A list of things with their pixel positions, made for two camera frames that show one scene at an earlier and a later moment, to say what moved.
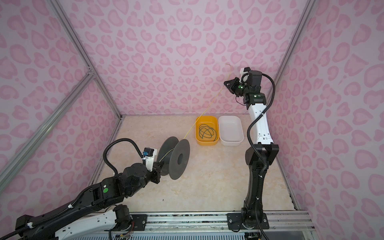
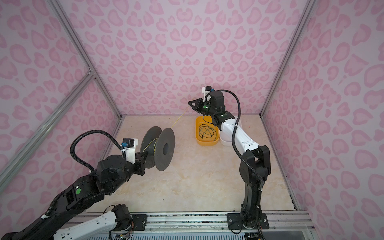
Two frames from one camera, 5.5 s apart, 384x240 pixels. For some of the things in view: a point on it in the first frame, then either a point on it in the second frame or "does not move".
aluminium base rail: x=195 y=222 does not move
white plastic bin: x=231 y=130 does not move
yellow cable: x=211 y=102 -> x=175 y=122
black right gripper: x=234 y=88 -> x=199 y=108
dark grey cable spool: x=175 y=154 -> x=160 y=145
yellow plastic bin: x=207 y=130 does not move
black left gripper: x=157 y=171 -> x=139 y=162
